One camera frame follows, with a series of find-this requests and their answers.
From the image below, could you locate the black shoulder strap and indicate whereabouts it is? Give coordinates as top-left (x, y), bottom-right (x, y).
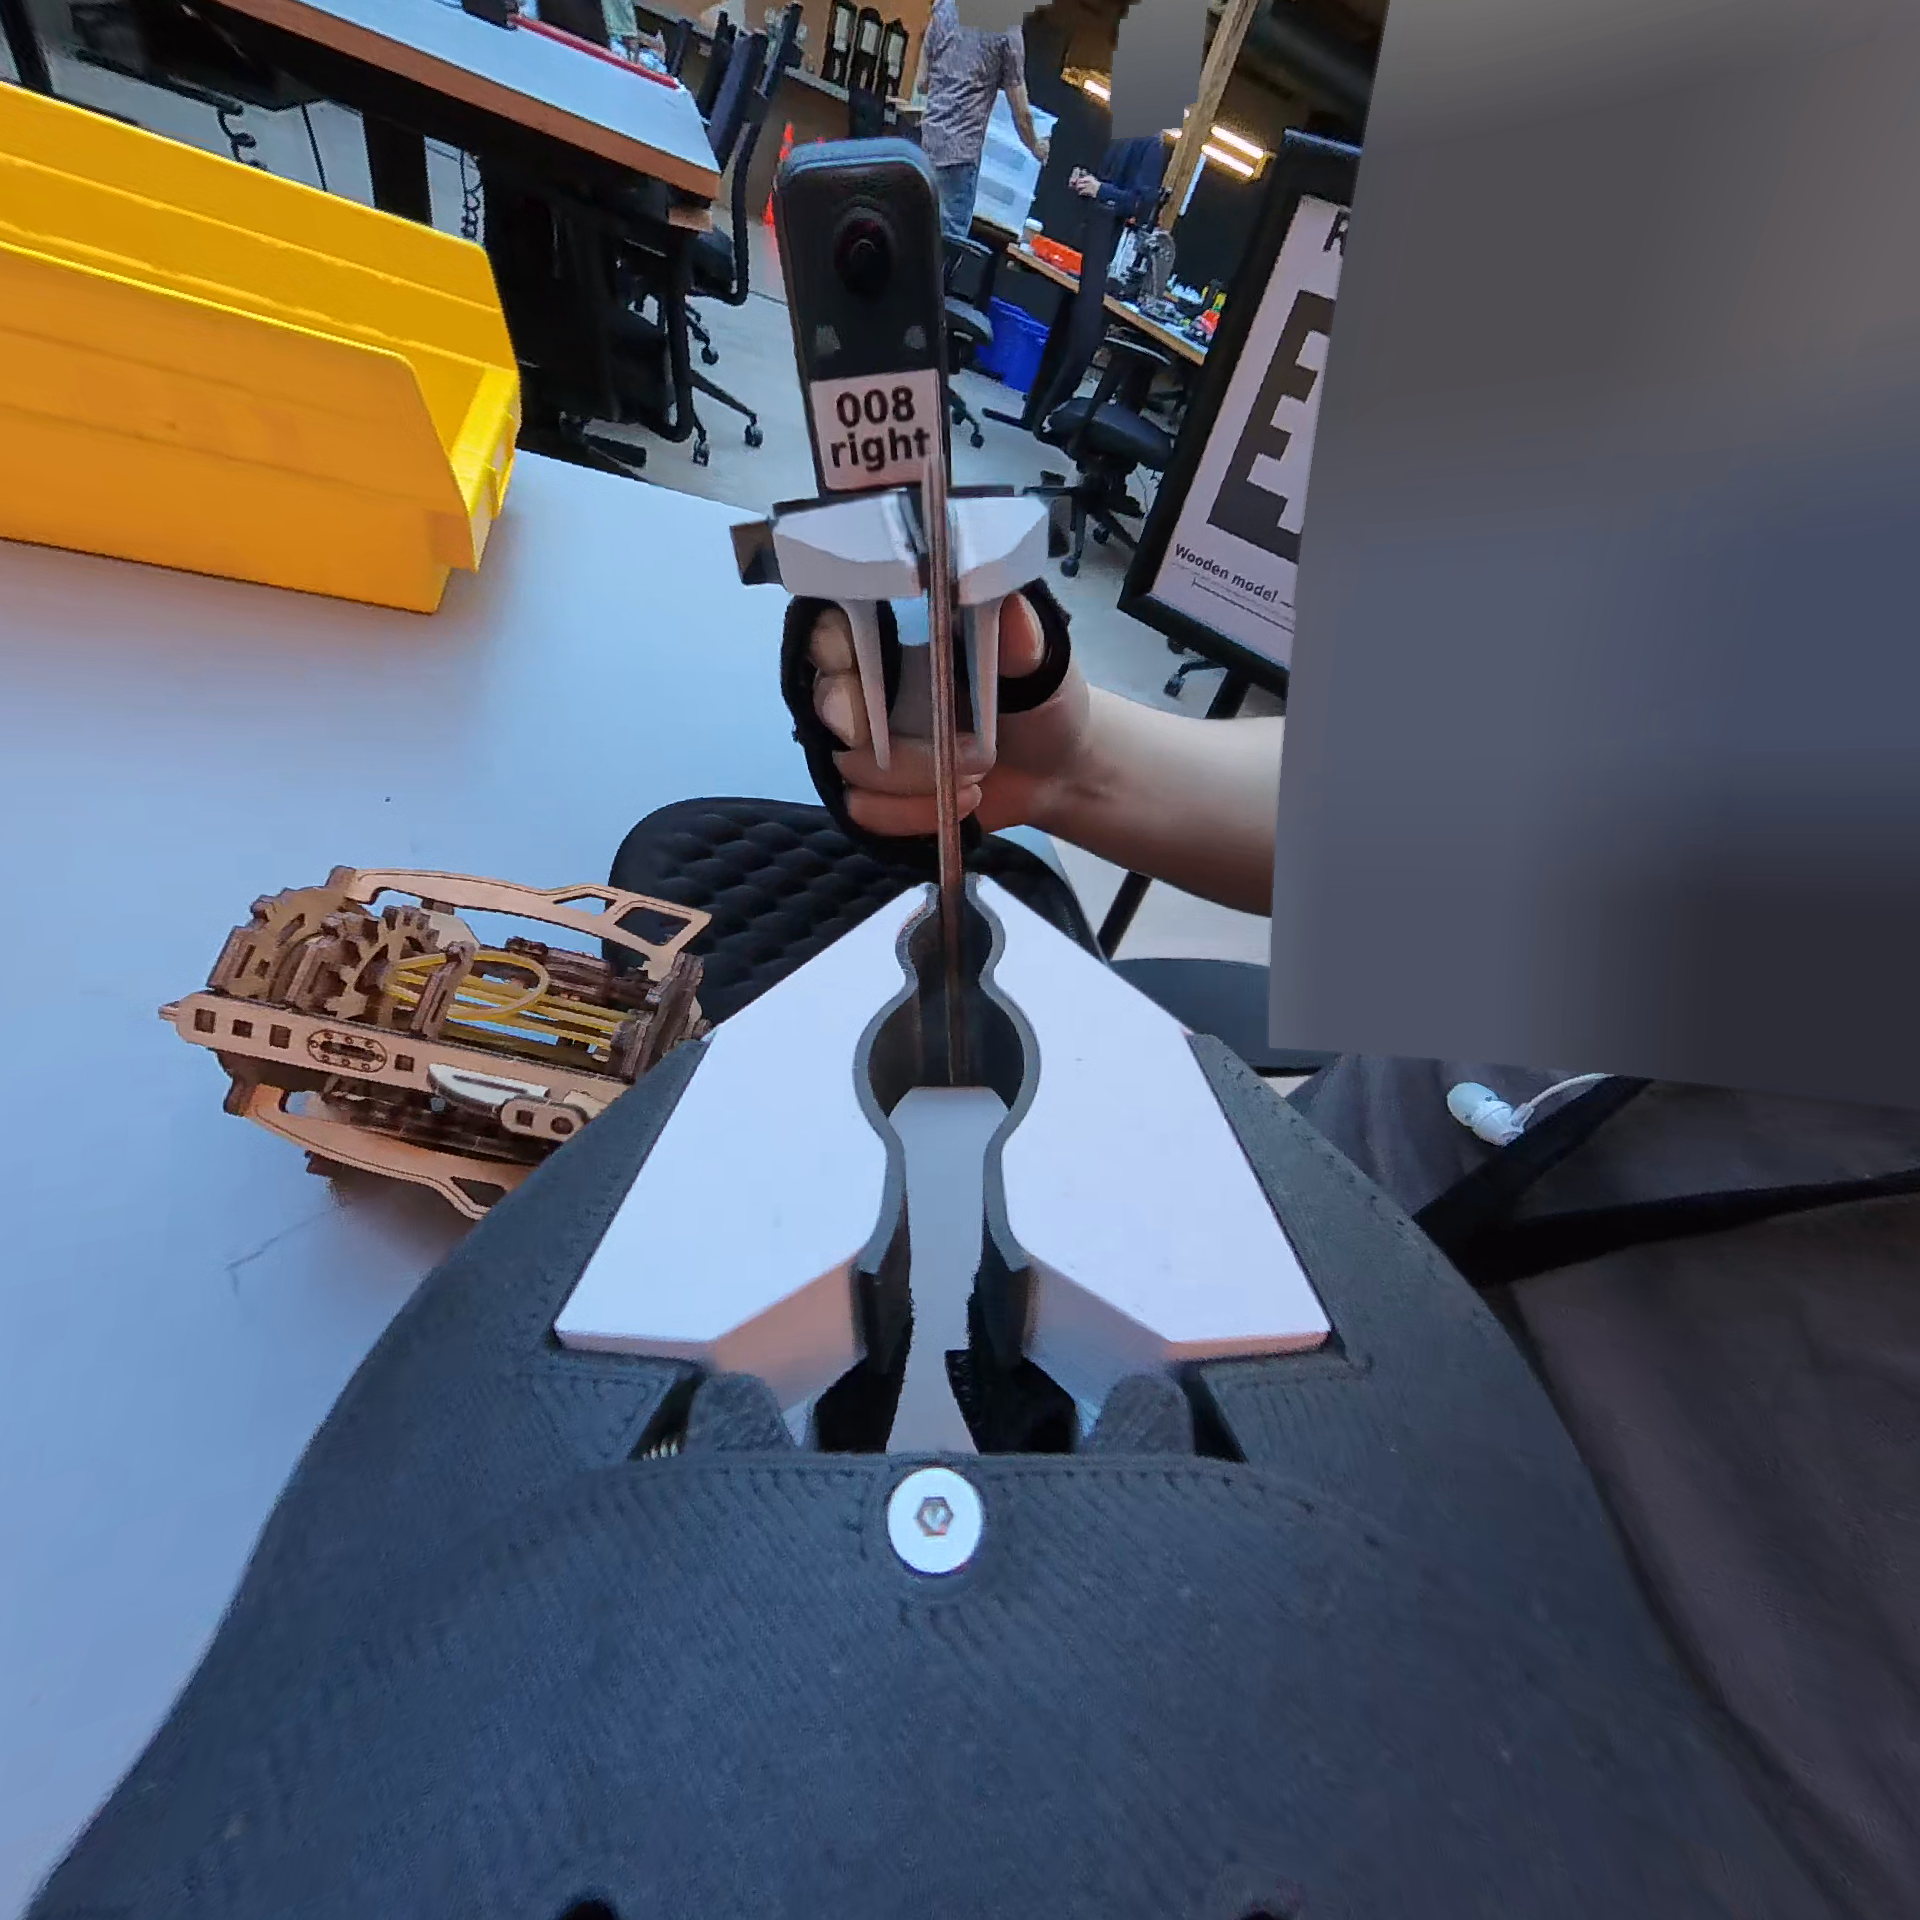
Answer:
top-left (1419, 1070), bottom-right (1920, 1295)

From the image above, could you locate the grey desk with wooden edge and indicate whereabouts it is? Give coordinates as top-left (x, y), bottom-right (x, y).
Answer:
top-left (196, 0), bottom-right (725, 444)

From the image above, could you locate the black quilted armrest pad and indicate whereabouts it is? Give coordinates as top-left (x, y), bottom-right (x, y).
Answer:
top-left (607, 792), bottom-right (1111, 1039)

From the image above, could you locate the yellow plastic storage bin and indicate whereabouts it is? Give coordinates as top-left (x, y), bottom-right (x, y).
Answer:
top-left (0, 82), bottom-right (524, 613)

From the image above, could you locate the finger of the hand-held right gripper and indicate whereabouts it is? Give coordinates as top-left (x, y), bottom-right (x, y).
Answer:
top-left (950, 501), bottom-right (1053, 748)
top-left (770, 496), bottom-right (924, 769)

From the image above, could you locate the thin wooden stick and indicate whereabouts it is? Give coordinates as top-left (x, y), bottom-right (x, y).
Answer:
top-left (919, 451), bottom-right (970, 1085)

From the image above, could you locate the wooden post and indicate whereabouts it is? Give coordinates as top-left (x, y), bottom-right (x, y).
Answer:
top-left (1163, 0), bottom-right (1264, 230)

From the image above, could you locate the black framed sign board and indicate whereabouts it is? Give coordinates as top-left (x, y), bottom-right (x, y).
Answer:
top-left (1118, 129), bottom-right (1370, 718)

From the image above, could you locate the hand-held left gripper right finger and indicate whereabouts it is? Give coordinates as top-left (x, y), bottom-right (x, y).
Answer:
top-left (974, 877), bottom-right (1337, 1453)

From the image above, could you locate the white earphone with cable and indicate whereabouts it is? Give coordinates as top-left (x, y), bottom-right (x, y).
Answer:
top-left (1448, 1070), bottom-right (1615, 1150)

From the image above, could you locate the person's right hand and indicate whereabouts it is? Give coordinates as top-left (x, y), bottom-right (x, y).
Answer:
top-left (806, 589), bottom-right (1115, 839)

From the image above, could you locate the wooden gear model vehicle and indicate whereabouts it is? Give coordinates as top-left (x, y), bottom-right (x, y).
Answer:
top-left (158, 864), bottom-right (717, 1222)

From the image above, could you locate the black office chair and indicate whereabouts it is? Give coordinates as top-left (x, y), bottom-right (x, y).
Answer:
top-left (941, 232), bottom-right (1003, 451)
top-left (1043, 322), bottom-right (1203, 578)
top-left (607, 16), bottom-right (770, 466)

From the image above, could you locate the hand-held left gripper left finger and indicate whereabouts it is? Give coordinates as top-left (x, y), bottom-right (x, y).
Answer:
top-left (551, 883), bottom-right (922, 1453)

